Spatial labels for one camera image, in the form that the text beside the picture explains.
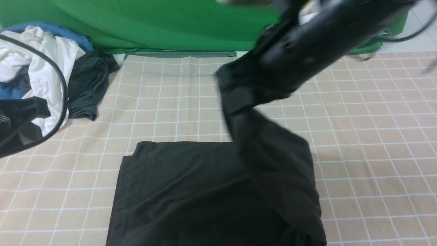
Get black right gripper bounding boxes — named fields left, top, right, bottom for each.
left=214, top=56, right=301, bottom=115

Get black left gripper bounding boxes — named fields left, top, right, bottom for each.
left=0, top=97, right=51, bottom=158

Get dark gray long-sleeve top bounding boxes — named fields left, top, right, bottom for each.
left=106, top=110, right=327, bottom=246

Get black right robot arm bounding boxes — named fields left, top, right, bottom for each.
left=216, top=0, right=416, bottom=114

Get blue garment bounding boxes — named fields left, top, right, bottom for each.
left=1, top=22, right=94, bottom=98

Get white garment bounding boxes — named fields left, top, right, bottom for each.
left=0, top=26, right=85, bottom=136

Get dark teal garment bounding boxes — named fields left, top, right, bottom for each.
left=67, top=48, right=120, bottom=121

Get green backdrop cloth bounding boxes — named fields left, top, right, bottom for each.
left=0, top=0, right=408, bottom=56

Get beige checkered tablecloth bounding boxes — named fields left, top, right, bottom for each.
left=0, top=52, right=437, bottom=246

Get blue binder clip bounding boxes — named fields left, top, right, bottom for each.
left=375, top=28, right=392, bottom=42

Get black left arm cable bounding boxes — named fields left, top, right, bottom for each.
left=0, top=34, right=69, bottom=159

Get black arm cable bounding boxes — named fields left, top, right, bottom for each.
left=0, top=34, right=69, bottom=159
left=348, top=0, right=437, bottom=74

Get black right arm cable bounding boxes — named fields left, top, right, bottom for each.
left=348, top=0, right=437, bottom=74

